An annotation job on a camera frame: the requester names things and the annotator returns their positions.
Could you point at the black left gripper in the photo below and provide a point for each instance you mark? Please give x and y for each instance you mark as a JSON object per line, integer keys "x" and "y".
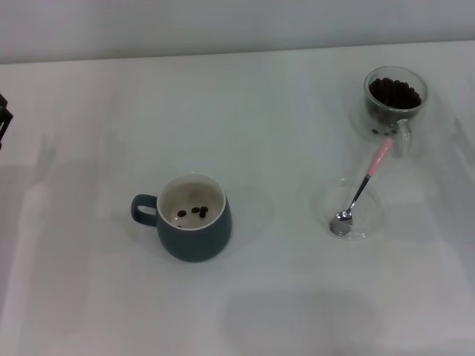
{"x": 3, "y": 118}

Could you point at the double-walled glass cup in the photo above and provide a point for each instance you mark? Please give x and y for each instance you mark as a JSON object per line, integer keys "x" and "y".
{"x": 404, "y": 137}

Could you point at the dark blue ceramic mug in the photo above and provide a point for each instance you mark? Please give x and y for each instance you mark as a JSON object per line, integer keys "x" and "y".
{"x": 196, "y": 241}

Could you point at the clear glass saucer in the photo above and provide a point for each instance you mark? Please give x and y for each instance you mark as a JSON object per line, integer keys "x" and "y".
{"x": 367, "y": 222}

